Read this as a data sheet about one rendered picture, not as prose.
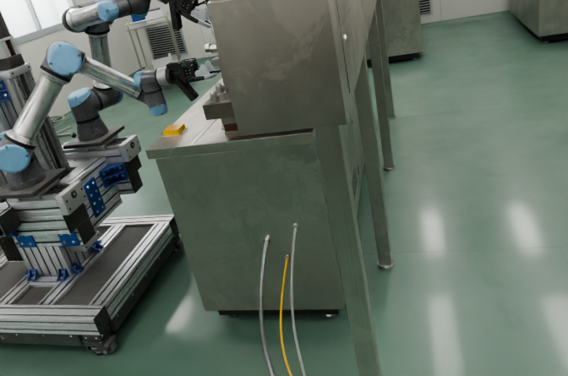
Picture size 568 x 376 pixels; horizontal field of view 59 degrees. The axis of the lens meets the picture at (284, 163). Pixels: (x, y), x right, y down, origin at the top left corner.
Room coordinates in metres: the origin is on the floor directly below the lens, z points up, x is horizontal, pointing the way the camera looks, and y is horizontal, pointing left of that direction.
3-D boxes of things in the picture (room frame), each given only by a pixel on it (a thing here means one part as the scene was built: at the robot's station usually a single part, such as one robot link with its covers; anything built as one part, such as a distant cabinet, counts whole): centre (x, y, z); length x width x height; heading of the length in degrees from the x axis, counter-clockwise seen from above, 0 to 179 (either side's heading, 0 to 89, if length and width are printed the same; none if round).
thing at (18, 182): (1.97, 1.07, 0.87); 0.15 x 0.15 x 0.10
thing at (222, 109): (1.82, 0.04, 1.00); 0.40 x 0.16 x 0.06; 73
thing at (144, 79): (2.08, 0.47, 1.11); 0.11 x 0.08 x 0.09; 73
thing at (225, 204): (2.92, -0.18, 0.43); 2.52 x 0.64 x 0.86; 163
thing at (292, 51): (2.53, -0.47, 1.29); 3.10 x 0.28 x 0.30; 163
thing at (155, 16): (6.75, 1.31, 0.51); 0.91 x 0.58 x 1.02; 7
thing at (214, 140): (2.93, -0.17, 0.88); 2.52 x 0.66 x 0.04; 163
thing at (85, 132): (2.44, 0.91, 0.87); 0.15 x 0.15 x 0.10
